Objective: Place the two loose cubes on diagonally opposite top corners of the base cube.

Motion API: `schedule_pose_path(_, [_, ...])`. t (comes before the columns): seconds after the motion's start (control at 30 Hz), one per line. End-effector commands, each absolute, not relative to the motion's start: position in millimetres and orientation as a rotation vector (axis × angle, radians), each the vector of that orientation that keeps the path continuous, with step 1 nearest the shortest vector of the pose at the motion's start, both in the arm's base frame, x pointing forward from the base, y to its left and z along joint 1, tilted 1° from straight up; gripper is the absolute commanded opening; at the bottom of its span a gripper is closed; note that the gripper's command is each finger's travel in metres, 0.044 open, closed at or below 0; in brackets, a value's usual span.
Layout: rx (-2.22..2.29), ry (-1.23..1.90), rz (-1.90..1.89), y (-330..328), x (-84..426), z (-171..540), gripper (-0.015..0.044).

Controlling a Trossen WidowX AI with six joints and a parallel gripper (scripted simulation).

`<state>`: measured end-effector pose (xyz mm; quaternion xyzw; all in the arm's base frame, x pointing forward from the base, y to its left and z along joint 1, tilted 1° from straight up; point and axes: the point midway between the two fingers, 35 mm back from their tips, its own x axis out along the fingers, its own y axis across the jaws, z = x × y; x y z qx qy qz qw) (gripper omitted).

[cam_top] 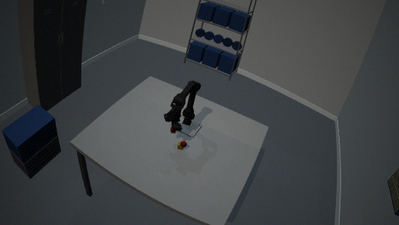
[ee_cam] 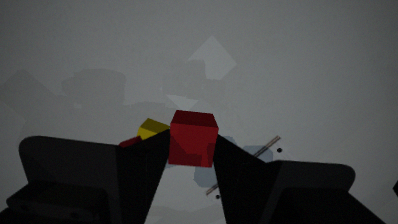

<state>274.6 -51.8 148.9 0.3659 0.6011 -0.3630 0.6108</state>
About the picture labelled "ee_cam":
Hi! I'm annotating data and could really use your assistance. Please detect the dark red cube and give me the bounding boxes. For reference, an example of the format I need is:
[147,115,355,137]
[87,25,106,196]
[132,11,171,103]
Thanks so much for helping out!
[118,136,143,147]
[168,110,219,167]

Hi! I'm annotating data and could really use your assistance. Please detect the yellow cube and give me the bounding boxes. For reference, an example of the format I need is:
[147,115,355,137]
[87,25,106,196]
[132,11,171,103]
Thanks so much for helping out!
[137,118,170,140]

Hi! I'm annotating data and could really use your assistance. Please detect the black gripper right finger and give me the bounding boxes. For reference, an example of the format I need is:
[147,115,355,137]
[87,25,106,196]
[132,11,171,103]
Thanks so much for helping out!
[213,134,356,224]

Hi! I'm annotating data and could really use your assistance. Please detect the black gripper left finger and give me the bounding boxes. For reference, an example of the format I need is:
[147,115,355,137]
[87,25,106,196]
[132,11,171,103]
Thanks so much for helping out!
[18,129,170,224]

